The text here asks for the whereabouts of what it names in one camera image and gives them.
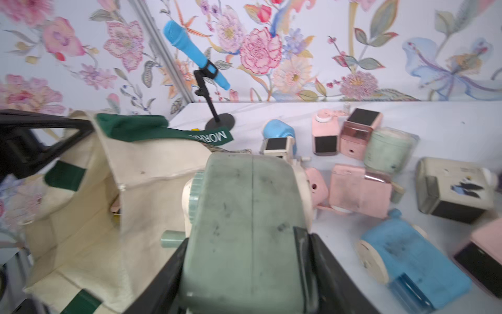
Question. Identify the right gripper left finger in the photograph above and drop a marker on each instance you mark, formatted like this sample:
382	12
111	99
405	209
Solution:
162	295

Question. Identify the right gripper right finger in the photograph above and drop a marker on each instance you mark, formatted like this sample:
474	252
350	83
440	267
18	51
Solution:
326	287

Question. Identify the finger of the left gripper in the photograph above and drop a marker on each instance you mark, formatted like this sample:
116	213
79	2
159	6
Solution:
22	153

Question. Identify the blue round-front pencil sharpener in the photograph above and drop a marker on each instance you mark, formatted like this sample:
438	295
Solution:
398	255

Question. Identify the pink square pencil sharpener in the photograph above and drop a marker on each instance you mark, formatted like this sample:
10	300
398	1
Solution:
318	186

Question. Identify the cream green tote bag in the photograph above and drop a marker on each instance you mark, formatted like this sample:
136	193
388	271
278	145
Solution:
95	240

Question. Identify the sage green cube sharpener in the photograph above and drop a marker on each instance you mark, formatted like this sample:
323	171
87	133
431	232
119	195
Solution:
248	248

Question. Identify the pale green cube sharpener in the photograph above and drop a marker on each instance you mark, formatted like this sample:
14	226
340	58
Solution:
280	147

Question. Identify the mint green pencil sharpener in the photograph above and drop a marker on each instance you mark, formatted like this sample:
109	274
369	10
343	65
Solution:
389	150

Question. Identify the light blue pencil sharpener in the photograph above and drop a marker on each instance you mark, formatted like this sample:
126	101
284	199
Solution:
276	128

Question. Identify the pink lever pencil sharpener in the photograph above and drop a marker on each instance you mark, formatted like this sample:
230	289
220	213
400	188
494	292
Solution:
480	258

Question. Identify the small pink pencil sharpener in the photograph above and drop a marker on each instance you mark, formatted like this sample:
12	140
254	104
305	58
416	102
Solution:
356	132

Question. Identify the large pink pencil sharpener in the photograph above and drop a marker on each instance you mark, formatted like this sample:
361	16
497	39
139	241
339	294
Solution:
326	131

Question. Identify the cream pencil sharpener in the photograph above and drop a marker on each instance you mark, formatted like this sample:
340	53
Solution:
455	190

